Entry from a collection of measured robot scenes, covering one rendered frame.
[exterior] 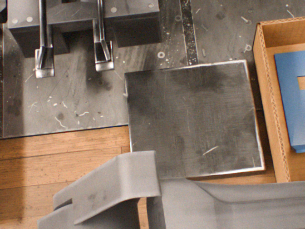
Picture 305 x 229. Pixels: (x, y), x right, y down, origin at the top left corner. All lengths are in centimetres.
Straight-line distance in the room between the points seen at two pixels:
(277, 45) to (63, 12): 30
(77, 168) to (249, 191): 44
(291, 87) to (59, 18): 32
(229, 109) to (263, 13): 17
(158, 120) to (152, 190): 42
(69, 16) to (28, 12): 6
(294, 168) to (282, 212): 40
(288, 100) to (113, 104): 24
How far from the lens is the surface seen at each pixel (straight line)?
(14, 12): 81
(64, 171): 79
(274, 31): 81
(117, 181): 37
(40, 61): 76
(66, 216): 42
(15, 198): 80
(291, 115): 80
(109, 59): 75
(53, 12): 80
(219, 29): 86
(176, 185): 37
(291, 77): 83
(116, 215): 42
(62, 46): 84
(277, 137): 73
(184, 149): 76
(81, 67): 85
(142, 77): 81
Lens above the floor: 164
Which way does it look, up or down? 68 degrees down
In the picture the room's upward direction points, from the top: 11 degrees counter-clockwise
